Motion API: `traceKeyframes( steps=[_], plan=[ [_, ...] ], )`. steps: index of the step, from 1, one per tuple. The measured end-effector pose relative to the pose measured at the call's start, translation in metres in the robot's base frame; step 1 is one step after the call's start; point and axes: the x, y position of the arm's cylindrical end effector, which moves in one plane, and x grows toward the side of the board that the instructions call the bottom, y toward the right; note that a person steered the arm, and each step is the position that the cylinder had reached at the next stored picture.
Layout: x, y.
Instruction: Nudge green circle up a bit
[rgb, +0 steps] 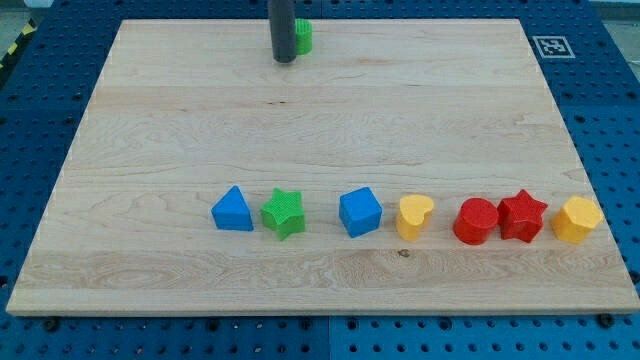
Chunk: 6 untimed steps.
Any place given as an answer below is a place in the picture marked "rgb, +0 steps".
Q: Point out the blue cube block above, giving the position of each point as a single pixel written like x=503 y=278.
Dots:
x=360 y=212

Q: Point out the green star block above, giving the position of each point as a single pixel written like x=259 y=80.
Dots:
x=284 y=214

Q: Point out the red cylinder block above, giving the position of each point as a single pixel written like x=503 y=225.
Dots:
x=475 y=221

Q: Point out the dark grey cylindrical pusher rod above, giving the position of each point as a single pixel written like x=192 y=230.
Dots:
x=281 y=15

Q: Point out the yellow heart block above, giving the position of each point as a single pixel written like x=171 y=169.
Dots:
x=414 y=214

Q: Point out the yellow hexagon block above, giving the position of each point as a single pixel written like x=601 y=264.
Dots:
x=576 y=219

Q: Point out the red star block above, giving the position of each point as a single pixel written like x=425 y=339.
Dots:
x=521 y=217

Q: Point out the white fiducial marker tag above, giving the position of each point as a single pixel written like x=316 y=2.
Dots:
x=553 y=47

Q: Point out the light wooden board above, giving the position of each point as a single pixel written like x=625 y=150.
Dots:
x=185 y=109

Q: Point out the blue triangle block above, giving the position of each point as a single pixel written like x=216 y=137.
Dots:
x=231 y=211

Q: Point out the green circle block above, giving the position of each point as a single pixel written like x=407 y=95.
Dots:
x=304 y=36

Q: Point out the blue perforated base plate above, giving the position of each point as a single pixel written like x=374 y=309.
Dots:
x=41 y=106

